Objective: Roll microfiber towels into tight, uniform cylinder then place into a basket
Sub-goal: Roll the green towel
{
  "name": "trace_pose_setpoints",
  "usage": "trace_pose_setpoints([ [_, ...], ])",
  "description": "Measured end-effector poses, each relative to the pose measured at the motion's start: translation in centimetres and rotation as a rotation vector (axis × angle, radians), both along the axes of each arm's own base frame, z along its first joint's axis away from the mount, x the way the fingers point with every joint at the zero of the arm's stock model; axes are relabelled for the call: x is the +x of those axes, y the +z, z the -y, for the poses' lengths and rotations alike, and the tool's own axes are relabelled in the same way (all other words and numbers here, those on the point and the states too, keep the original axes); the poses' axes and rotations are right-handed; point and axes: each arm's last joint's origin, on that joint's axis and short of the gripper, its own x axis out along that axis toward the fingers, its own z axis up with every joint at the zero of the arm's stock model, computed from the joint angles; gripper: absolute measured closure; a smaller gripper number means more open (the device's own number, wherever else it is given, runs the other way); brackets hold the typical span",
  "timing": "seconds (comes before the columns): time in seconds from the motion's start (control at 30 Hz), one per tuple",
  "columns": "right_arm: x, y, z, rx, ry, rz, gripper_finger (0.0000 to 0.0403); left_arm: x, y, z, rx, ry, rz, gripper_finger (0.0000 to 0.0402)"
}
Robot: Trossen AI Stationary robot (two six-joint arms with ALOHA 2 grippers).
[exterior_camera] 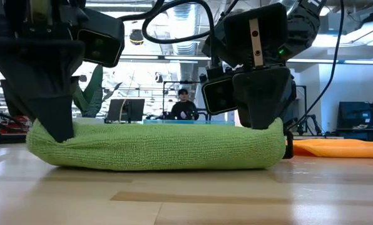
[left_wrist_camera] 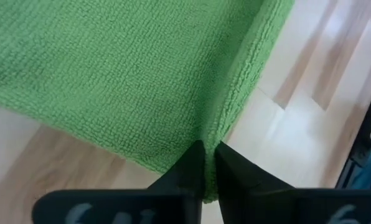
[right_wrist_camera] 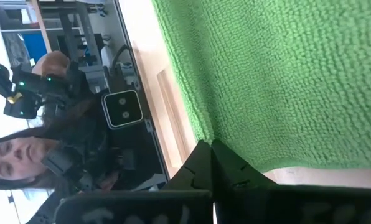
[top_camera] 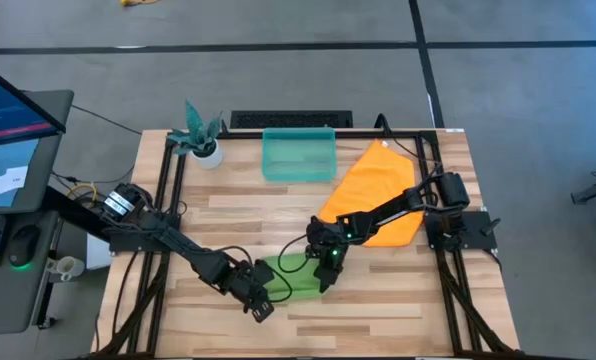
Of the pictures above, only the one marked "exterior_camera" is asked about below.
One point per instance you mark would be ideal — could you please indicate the black ceiling-hung device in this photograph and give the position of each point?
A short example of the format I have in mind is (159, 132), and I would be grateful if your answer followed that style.
(136, 37)

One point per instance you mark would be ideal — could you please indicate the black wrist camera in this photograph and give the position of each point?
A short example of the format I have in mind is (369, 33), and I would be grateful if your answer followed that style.
(102, 40)
(219, 95)

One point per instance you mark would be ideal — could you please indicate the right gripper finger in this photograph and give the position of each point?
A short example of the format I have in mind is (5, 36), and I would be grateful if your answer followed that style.
(243, 117)
(261, 97)

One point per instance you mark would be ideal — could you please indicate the silver spiral ventilation duct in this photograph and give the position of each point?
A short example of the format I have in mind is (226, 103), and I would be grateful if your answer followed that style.
(183, 18)

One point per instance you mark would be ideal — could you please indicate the black background robot arm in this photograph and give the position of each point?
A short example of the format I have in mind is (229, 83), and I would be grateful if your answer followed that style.
(310, 123)

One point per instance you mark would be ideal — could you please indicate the teal translucent plastic basket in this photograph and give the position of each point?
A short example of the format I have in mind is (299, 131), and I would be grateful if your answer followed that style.
(189, 122)

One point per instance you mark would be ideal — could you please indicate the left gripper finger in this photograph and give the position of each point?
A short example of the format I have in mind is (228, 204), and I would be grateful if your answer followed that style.
(11, 98)
(42, 87)

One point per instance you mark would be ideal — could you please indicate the person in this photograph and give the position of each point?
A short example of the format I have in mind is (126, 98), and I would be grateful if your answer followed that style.
(184, 109)

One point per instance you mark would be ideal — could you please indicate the black rectangular frame stand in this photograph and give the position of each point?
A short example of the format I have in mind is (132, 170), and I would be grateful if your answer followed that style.
(180, 82)

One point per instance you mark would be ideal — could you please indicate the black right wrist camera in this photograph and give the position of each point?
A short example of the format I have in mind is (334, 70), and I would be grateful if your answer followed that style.
(219, 95)

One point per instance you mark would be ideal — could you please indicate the dark background monitor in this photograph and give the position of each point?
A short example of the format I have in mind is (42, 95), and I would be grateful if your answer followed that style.
(124, 109)

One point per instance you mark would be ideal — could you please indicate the long ceiling light strip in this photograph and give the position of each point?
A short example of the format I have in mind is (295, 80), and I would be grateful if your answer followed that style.
(161, 57)

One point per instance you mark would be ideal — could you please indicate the black aluminium table frame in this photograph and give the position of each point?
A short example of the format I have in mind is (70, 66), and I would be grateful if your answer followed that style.
(8, 139)

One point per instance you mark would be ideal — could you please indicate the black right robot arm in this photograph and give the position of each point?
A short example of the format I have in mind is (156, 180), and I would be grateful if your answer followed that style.
(302, 25)

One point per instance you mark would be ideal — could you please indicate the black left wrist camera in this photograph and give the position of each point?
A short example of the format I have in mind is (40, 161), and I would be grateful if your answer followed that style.
(102, 40)

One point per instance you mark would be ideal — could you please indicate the dark background workstation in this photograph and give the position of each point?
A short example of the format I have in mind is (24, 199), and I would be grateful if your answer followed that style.
(352, 115)

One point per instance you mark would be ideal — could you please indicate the green microfiber towel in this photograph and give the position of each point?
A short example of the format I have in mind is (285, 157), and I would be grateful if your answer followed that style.
(158, 147)

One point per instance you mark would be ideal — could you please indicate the red and black equipment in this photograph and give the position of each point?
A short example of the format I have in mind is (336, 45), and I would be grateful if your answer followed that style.
(17, 125)

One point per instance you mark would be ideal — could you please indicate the artificial plant in white pot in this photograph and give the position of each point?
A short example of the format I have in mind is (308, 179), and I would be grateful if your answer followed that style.
(94, 93)

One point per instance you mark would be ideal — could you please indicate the orange microfiber towel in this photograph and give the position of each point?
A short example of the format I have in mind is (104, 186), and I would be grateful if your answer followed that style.
(340, 148)

